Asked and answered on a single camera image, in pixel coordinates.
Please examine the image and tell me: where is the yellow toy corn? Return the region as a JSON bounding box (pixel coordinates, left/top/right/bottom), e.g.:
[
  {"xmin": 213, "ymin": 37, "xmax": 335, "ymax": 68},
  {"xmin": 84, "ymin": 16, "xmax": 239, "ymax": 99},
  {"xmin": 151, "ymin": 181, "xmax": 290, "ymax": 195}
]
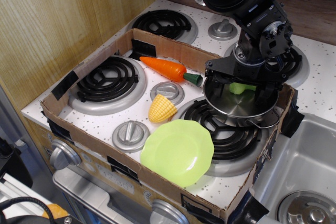
[{"xmin": 148, "ymin": 94, "xmax": 177, "ymax": 123}]

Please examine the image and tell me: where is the silver sink drain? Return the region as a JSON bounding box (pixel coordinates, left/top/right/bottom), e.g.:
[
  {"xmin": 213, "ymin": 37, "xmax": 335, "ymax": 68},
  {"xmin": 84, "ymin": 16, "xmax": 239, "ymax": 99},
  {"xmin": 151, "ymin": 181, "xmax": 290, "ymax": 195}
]
[{"xmin": 276, "ymin": 190, "xmax": 335, "ymax": 223}]

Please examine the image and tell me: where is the orange toy carrot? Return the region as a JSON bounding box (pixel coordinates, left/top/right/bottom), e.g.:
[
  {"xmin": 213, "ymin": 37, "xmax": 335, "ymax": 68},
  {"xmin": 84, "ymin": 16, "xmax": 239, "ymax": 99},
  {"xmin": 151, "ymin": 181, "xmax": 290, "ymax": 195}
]
[{"xmin": 140, "ymin": 56, "xmax": 203, "ymax": 87}]

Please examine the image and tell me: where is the front right black burner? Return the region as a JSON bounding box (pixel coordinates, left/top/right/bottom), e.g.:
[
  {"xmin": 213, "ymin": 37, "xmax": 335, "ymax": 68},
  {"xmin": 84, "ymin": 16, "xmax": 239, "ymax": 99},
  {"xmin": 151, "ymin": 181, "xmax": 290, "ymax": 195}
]
[{"xmin": 173, "ymin": 97, "xmax": 269, "ymax": 177}]

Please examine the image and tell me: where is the front left black burner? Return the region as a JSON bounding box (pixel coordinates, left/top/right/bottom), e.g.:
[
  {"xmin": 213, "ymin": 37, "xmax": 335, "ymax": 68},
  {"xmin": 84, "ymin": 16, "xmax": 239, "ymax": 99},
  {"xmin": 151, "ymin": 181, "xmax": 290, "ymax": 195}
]
[{"xmin": 68, "ymin": 56, "xmax": 147, "ymax": 116}]

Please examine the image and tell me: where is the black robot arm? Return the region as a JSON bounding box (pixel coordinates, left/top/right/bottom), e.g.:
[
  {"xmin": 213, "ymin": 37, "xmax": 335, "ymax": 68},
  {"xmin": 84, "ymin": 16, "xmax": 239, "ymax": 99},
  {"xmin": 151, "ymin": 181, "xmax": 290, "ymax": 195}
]
[{"xmin": 202, "ymin": 0, "xmax": 293, "ymax": 104}]

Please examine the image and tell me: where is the black cable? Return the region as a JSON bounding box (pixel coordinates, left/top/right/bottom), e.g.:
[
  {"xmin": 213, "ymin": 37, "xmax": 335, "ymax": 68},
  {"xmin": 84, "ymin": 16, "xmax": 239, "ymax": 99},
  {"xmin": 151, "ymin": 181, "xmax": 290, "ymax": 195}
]
[{"xmin": 0, "ymin": 196, "xmax": 55, "ymax": 224}]

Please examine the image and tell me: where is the green toy broccoli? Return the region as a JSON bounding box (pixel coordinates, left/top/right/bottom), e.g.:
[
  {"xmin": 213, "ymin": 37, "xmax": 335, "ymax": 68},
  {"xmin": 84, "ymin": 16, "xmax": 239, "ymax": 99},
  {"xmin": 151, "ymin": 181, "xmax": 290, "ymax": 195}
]
[{"xmin": 229, "ymin": 82, "xmax": 256, "ymax": 95}]

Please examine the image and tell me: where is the green plastic plate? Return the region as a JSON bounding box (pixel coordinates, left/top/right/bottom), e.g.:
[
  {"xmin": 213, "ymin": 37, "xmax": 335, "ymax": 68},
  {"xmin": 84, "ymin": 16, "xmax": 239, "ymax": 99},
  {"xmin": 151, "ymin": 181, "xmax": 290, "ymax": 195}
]
[{"xmin": 140, "ymin": 119, "xmax": 214, "ymax": 187}]

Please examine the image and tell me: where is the silver back stove knob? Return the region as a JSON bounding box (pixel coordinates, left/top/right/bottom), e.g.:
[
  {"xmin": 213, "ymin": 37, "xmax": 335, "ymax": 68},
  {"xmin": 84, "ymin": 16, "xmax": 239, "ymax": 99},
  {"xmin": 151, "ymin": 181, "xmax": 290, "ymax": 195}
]
[{"xmin": 208, "ymin": 19, "xmax": 238, "ymax": 41}]

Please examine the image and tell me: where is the silver oven knob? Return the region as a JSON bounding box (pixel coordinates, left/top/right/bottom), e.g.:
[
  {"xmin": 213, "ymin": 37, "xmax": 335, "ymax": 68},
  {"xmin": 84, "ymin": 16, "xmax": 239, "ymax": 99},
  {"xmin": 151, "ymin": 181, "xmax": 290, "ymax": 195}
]
[
  {"xmin": 50, "ymin": 140, "xmax": 81, "ymax": 170},
  {"xmin": 150, "ymin": 199, "xmax": 189, "ymax": 224}
]

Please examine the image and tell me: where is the silver stove knob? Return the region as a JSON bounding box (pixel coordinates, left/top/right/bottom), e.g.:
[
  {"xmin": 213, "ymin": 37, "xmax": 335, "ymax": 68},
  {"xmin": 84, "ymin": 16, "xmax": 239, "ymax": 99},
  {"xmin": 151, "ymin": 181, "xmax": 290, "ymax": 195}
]
[
  {"xmin": 112, "ymin": 121, "xmax": 150, "ymax": 153},
  {"xmin": 150, "ymin": 81, "xmax": 185, "ymax": 105},
  {"xmin": 208, "ymin": 19, "xmax": 238, "ymax": 41}
]

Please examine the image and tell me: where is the silver sink basin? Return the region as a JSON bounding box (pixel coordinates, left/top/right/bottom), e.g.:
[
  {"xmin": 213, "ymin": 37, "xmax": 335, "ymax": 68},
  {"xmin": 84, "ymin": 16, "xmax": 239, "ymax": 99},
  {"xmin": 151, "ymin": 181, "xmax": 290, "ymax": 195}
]
[{"xmin": 253, "ymin": 114, "xmax": 335, "ymax": 223}]

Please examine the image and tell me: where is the right silver oven knob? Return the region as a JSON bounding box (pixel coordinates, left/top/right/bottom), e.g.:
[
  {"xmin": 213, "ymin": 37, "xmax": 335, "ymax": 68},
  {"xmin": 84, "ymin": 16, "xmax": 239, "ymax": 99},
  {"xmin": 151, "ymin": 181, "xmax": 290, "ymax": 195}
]
[{"xmin": 150, "ymin": 199, "xmax": 189, "ymax": 224}]

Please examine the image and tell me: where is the silver front stove knob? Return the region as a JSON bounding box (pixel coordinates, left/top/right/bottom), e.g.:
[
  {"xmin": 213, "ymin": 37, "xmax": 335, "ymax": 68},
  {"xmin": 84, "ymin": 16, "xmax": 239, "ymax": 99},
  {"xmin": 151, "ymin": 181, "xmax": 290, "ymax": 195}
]
[{"xmin": 112, "ymin": 121, "xmax": 150, "ymax": 153}]

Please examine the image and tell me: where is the silver oven door handle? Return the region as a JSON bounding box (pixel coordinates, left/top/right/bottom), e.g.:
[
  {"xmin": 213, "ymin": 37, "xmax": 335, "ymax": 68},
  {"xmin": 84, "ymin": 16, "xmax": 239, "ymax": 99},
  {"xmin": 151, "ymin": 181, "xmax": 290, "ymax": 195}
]
[{"xmin": 53, "ymin": 168, "xmax": 150, "ymax": 223}]

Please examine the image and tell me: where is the black device at left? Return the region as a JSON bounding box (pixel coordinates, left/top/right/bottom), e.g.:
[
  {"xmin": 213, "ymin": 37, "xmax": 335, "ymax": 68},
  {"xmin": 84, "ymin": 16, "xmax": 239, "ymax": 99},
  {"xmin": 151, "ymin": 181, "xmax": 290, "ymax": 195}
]
[{"xmin": 1, "ymin": 138, "xmax": 33, "ymax": 188}]

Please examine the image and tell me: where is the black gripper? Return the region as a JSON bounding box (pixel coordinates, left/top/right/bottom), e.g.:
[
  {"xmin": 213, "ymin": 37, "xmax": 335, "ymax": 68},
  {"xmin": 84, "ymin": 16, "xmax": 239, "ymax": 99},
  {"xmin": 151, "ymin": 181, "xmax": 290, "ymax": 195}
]
[{"xmin": 205, "ymin": 56, "xmax": 288, "ymax": 105}]

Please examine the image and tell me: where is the silver centre stove knob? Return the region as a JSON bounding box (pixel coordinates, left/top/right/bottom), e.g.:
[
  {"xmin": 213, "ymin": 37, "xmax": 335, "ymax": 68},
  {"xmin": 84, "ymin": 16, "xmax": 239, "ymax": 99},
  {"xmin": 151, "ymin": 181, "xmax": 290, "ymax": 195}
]
[{"xmin": 150, "ymin": 81, "xmax": 185, "ymax": 105}]

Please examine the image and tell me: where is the brown cardboard fence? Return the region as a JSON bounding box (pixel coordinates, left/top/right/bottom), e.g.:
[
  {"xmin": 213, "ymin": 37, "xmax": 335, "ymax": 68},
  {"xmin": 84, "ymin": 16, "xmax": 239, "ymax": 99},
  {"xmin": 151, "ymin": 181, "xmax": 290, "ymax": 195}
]
[{"xmin": 41, "ymin": 29, "xmax": 302, "ymax": 223}]

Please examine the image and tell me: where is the left silver oven knob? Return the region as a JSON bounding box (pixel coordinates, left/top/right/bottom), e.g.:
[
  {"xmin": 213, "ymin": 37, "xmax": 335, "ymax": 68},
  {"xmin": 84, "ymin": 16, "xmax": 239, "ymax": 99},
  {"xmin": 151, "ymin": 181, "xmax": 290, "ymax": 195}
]
[{"xmin": 50, "ymin": 140, "xmax": 81, "ymax": 170}]

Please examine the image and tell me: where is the orange object at bottom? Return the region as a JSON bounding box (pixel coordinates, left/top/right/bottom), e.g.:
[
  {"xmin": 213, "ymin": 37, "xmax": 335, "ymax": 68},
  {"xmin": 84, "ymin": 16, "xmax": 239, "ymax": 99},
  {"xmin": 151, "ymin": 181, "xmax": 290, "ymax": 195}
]
[{"xmin": 47, "ymin": 204, "xmax": 69, "ymax": 220}]

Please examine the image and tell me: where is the stainless steel pan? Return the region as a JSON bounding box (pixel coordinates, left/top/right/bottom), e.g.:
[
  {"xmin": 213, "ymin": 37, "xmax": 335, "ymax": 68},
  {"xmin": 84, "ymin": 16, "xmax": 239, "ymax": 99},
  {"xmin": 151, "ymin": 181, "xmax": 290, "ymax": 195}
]
[{"xmin": 203, "ymin": 78, "xmax": 280, "ymax": 129}]

